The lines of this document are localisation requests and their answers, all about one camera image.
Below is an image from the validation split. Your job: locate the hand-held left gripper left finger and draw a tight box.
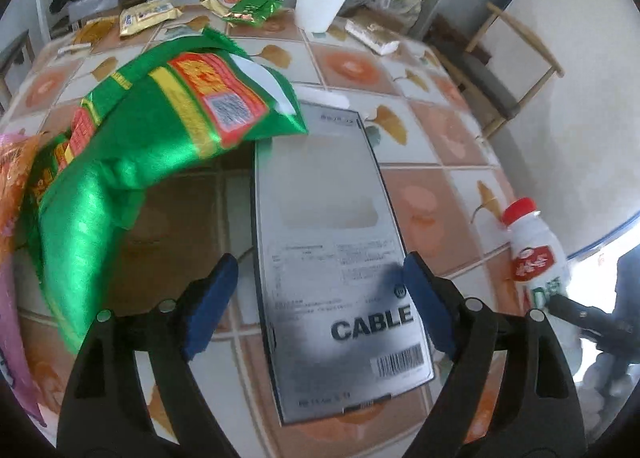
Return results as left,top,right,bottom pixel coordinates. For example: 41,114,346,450
55,252,241,458

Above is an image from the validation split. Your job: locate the person's right forearm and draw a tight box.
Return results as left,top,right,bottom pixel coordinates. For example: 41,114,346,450
587,390,627,439

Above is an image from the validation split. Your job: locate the dark seat stool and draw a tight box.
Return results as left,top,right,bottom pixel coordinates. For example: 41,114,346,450
0,28,36,112

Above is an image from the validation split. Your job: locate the white mattress with blue edge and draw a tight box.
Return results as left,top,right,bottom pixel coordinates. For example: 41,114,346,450
487,0,640,261

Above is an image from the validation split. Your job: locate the gold snack packet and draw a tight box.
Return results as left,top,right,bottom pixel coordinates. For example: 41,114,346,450
200,0,246,22

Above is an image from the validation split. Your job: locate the large green snack packet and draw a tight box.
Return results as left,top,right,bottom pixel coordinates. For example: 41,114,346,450
15,28,309,355

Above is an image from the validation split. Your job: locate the grey box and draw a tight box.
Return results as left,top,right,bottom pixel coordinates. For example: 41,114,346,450
251,101,436,427

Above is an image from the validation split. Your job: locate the pink snack packet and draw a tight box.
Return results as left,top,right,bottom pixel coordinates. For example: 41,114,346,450
0,258,49,428

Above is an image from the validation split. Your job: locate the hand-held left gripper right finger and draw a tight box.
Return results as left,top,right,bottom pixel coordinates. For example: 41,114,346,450
401,249,588,458

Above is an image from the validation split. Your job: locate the orange snack packet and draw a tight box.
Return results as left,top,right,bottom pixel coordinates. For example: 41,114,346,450
0,132,48,259

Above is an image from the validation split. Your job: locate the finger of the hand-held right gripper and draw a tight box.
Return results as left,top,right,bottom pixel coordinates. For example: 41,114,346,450
547,295,631,349

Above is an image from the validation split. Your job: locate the yellow snack packet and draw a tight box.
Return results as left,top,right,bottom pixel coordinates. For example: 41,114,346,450
119,0,183,38

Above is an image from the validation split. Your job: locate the person's right hand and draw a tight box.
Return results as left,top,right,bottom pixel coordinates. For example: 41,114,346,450
582,352,632,396

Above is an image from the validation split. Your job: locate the small green snack packet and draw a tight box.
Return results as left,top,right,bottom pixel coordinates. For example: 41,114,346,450
222,0,284,28

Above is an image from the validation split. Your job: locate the white bottle with red cap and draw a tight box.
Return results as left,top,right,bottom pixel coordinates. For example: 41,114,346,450
501,197,585,369

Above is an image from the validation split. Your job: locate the table with patterned tablecloth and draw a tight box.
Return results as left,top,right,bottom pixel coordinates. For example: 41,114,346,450
0,3,521,458

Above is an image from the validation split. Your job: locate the white rectangular packet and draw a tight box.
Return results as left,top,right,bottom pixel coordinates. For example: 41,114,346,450
345,17,402,56

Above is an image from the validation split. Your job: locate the wooden chair with dark seat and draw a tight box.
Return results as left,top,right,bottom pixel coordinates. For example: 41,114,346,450
425,1,566,139

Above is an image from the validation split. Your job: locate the brown snack packet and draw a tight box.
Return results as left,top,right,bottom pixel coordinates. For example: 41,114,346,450
74,18,117,46

